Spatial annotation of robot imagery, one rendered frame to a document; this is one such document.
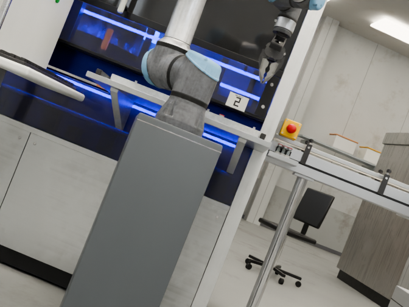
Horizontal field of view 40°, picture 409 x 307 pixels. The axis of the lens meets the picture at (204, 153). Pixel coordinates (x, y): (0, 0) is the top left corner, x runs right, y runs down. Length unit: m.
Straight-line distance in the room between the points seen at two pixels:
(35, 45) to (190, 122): 0.92
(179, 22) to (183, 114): 0.31
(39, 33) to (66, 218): 0.77
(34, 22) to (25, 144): 0.54
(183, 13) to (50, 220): 1.14
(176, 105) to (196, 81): 0.09
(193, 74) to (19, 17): 0.81
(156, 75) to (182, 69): 0.11
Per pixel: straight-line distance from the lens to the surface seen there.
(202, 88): 1.64
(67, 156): 2.48
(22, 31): 2.26
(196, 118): 1.63
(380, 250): 7.05
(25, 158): 2.54
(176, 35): 1.77
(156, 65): 1.75
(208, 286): 2.43
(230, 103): 2.40
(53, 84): 2.08
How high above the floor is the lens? 0.72
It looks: 1 degrees up
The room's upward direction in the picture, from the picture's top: 22 degrees clockwise
